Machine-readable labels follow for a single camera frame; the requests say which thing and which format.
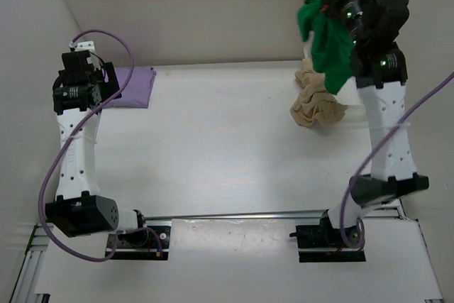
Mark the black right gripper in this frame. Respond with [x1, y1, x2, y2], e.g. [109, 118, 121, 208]
[319, 0, 381, 49]

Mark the green t shirt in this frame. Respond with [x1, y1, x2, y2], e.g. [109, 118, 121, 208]
[297, 0, 353, 94]

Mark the purple t shirt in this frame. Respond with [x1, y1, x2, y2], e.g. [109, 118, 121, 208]
[104, 66, 156, 109]

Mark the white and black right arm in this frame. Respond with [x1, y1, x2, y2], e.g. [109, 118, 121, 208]
[319, 0, 429, 248]

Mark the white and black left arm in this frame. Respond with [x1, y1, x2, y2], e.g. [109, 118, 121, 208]
[45, 43, 149, 246]

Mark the beige t shirt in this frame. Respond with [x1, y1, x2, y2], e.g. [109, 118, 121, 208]
[290, 58, 348, 128]

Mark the white plastic basket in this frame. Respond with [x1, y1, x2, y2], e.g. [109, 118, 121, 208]
[304, 32, 362, 117]

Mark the aluminium table edge rail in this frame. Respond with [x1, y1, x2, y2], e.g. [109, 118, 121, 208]
[138, 205, 404, 222]

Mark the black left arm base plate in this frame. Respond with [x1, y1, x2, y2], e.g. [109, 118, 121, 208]
[105, 219, 172, 261]

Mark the aluminium left frame rail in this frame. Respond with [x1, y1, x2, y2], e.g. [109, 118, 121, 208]
[9, 224, 50, 303]

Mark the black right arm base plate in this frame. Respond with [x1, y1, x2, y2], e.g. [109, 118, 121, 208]
[289, 218, 366, 263]

